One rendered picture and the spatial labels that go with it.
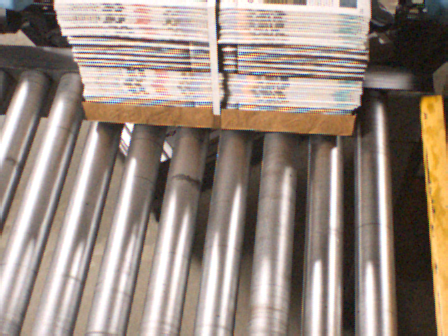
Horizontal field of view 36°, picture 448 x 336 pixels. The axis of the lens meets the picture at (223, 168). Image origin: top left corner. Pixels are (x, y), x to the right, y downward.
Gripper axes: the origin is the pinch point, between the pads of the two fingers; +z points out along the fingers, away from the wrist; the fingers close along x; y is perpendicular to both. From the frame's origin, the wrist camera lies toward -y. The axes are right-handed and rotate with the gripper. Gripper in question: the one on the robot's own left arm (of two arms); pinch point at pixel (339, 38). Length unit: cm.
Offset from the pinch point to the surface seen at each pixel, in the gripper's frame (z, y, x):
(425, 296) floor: -29, -78, 5
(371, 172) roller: -4.5, 1.8, 27.5
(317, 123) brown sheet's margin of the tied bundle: 3.2, 5.1, 22.3
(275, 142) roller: 8.8, 1.7, 23.4
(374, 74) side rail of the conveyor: -5.2, 1.8, 9.2
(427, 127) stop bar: -11.9, 3.8, 20.7
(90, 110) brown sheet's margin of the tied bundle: 34.9, 5.3, 22.8
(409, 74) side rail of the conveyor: -10.4, 1.8, 8.8
